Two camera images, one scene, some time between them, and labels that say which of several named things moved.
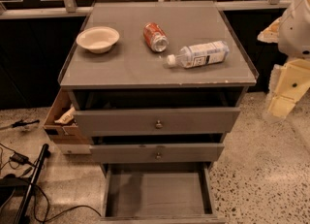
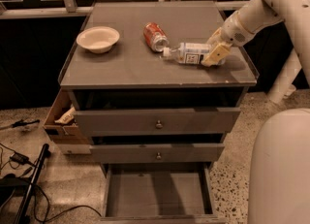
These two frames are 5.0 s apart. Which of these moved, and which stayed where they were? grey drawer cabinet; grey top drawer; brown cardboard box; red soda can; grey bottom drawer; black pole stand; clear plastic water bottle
Moved: clear plastic water bottle
Stayed: brown cardboard box; grey bottom drawer; black pole stand; red soda can; grey drawer cabinet; grey top drawer
